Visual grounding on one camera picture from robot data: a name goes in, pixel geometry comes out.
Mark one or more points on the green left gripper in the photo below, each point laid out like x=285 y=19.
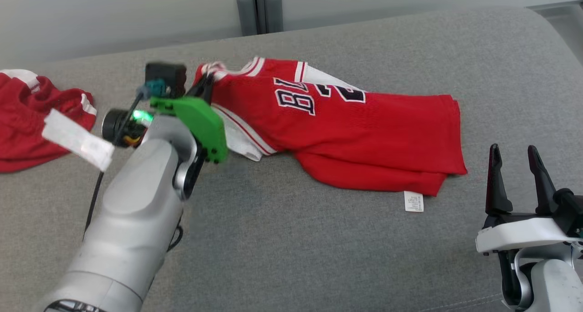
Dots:
x=205 y=125

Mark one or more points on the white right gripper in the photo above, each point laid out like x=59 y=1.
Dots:
x=524 y=237

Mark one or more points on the red basketball jersey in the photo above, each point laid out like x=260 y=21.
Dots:
x=364 y=134

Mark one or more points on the red shorts white trim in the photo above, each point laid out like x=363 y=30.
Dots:
x=23 y=120

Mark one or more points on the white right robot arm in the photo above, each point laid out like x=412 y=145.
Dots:
x=551 y=284

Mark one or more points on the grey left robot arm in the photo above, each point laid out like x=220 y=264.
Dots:
x=136 y=221

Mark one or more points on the white tape label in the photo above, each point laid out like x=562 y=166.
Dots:
x=77 y=139

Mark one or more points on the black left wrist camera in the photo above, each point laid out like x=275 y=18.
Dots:
x=168 y=77

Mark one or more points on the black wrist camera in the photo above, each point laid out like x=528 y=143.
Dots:
x=569 y=209
x=168 y=77

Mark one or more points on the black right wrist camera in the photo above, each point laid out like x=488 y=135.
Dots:
x=569 y=209

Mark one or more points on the grey vertical post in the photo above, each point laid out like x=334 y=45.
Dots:
x=259 y=11

